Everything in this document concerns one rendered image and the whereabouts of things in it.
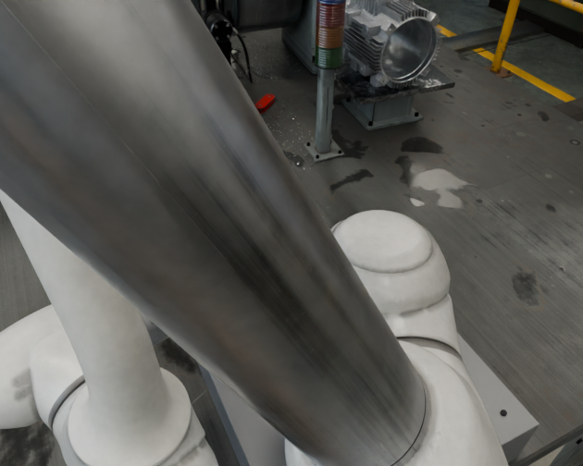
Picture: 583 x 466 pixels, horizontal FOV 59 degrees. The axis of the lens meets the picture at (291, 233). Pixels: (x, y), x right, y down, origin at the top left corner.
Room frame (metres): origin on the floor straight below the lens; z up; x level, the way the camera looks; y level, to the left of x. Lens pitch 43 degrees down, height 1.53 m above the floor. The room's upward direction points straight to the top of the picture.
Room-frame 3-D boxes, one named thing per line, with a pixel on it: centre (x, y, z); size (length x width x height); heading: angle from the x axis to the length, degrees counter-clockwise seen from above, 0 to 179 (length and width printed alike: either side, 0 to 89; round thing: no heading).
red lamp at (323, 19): (1.10, -0.08, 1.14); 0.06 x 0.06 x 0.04
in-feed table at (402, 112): (1.30, -0.25, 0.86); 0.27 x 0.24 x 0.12; 110
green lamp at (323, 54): (1.10, -0.08, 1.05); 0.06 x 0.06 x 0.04
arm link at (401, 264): (0.38, -0.10, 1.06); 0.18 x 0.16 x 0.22; 5
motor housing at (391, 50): (1.29, -0.24, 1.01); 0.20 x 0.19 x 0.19; 25
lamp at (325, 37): (1.10, -0.08, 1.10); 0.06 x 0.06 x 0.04
